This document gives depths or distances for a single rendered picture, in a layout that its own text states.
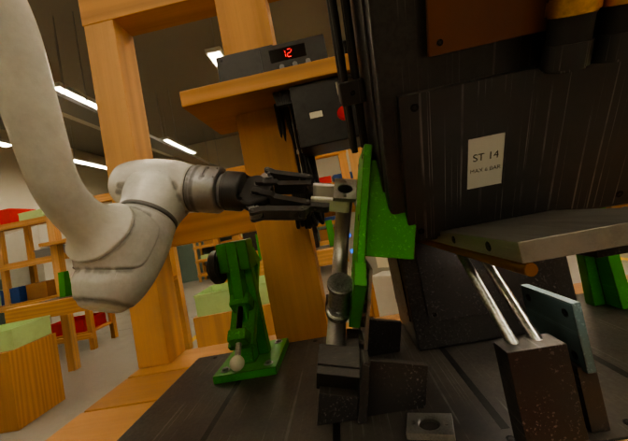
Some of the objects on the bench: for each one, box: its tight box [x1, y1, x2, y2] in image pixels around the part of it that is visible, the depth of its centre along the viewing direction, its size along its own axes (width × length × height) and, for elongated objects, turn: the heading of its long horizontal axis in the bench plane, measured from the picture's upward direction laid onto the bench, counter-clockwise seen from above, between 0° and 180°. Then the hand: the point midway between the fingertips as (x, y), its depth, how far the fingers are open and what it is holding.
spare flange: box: [406, 413, 456, 441], centre depth 39 cm, size 6×4×1 cm
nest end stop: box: [316, 365, 360, 390], centre depth 45 cm, size 4×7×6 cm, turn 11°
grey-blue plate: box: [521, 284, 610, 433], centre depth 38 cm, size 10×2×14 cm, turn 101°
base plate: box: [117, 293, 628, 441], centre depth 54 cm, size 42×110×2 cm, turn 11°
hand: (331, 197), depth 58 cm, fingers closed on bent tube, 3 cm apart
